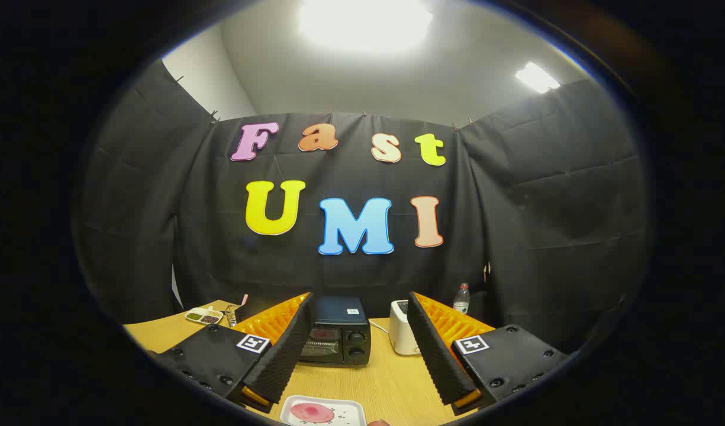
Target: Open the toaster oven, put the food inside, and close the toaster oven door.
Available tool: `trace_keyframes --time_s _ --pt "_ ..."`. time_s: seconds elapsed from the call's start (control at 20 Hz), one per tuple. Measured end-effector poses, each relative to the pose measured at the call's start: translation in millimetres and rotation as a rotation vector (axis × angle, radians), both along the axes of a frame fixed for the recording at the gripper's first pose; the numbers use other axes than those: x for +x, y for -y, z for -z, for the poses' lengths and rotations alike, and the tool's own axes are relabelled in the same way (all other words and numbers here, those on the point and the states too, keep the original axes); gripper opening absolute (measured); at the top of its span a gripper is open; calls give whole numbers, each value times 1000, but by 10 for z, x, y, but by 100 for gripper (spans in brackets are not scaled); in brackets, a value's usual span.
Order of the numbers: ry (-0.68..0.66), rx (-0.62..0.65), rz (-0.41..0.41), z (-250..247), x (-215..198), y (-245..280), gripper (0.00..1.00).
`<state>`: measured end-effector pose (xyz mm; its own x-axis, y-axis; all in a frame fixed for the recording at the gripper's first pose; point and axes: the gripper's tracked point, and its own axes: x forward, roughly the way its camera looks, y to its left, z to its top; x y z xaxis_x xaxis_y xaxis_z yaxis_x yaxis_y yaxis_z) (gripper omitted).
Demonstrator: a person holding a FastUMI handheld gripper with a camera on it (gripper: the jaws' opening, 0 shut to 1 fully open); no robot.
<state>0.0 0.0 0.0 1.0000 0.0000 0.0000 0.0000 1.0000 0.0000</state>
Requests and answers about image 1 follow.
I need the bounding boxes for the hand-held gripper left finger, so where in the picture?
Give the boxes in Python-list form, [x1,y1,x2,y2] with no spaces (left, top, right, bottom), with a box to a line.
[146,291,315,415]

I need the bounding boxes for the white square food tray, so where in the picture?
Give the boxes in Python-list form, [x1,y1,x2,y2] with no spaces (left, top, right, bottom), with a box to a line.
[279,395,368,426]

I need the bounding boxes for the small rectangular ceiling light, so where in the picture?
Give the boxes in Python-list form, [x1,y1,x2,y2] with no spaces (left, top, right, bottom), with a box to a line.
[514,62,561,94]

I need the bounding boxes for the black toaster oven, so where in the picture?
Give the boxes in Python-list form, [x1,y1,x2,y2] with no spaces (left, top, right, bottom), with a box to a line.
[300,296,372,366]

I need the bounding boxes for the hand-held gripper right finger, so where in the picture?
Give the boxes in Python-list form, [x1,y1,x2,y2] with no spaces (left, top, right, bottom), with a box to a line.
[407,291,570,416]

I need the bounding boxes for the white divided snack dish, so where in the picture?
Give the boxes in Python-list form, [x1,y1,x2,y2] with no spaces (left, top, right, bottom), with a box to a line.
[185,306,224,325]

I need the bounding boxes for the round pink meat slice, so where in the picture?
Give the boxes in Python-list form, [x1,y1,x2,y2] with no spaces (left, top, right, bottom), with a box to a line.
[290,402,335,424]

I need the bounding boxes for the white bread toaster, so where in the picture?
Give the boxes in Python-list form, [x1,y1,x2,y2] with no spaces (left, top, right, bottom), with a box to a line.
[389,299,422,356]

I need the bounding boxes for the large round ceiling light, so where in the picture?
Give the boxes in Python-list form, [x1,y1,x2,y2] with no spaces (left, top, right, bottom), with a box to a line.
[297,0,434,54]

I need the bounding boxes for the black backdrop cloth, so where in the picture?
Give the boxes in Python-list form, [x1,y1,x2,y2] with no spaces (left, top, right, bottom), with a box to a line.
[72,59,653,356]

